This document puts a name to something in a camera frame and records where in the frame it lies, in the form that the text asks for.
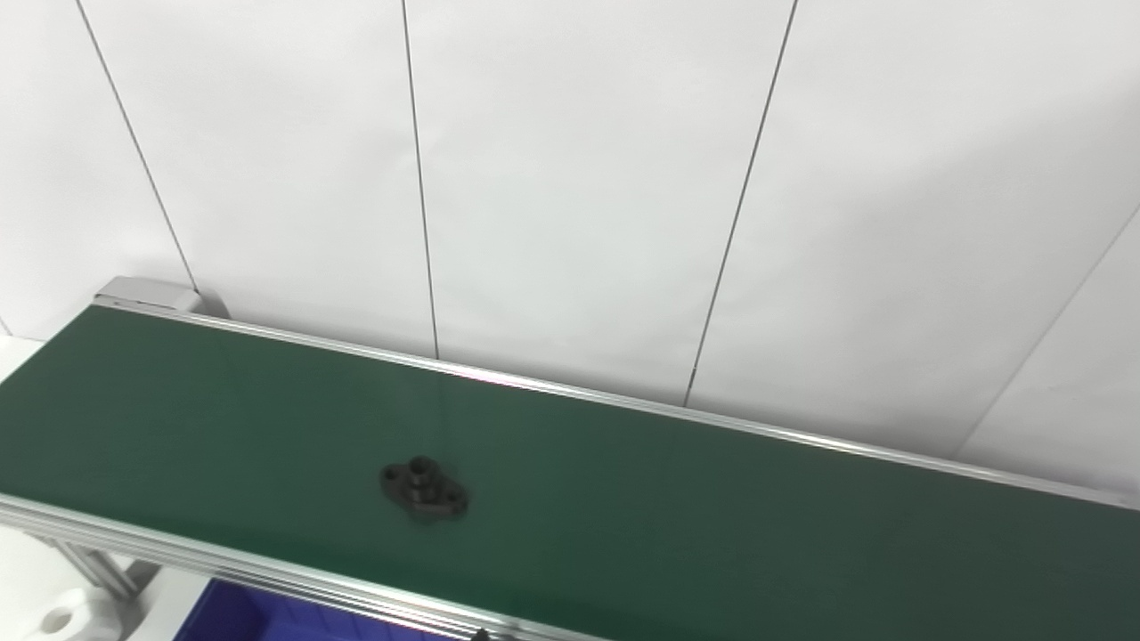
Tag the black flanged bearing part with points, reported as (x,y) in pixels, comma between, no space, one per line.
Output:
(423,490)

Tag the blue plastic bin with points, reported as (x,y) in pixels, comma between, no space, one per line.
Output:
(267,619)

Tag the green conveyor belt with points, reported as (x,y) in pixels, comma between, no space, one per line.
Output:
(712,534)
(267,574)

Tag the large white round part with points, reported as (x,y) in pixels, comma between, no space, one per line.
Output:
(62,619)

